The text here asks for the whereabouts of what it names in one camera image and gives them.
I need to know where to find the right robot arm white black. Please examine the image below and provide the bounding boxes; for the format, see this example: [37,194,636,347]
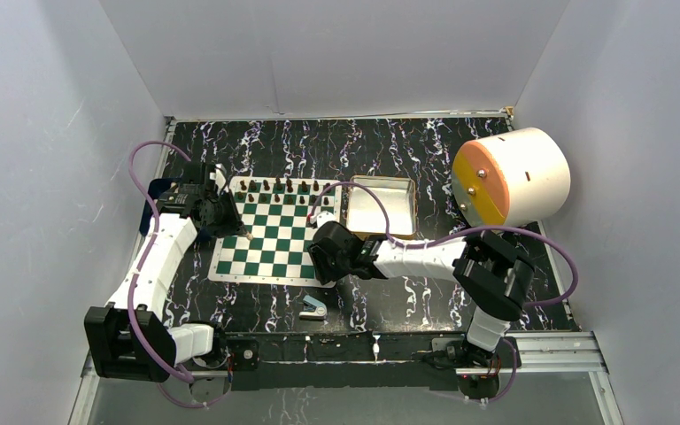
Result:
[306,221,535,367]

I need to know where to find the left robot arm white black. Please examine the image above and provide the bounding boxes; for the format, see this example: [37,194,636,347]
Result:
[84,163,247,383]

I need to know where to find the green white chess board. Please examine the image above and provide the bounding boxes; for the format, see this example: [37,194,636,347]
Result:
[207,176,343,288]

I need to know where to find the gold rimmed metal tin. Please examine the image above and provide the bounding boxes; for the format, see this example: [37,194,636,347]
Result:
[345,174,419,241]

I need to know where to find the light blue white stapler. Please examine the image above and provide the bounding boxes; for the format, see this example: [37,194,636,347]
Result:
[299,295,328,321]

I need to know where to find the dark blue tray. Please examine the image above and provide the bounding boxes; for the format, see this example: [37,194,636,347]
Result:
[139,177,172,233]

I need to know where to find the white cylinder orange yellow face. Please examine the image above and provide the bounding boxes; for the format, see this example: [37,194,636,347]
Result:
[451,127,571,227]

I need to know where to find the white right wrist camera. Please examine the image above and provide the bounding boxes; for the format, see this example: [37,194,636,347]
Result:
[309,211,336,228]

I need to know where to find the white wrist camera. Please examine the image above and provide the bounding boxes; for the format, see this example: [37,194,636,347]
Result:
[309,211,336,228]
[211,164,229,192]

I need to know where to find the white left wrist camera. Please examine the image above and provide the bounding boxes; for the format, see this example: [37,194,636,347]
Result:
[211,164,229,192]

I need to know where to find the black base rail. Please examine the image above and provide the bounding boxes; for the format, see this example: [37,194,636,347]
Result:
[173,331,520,394]

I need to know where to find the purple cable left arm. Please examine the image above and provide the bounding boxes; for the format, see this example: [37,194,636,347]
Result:
[127,140,231,410]

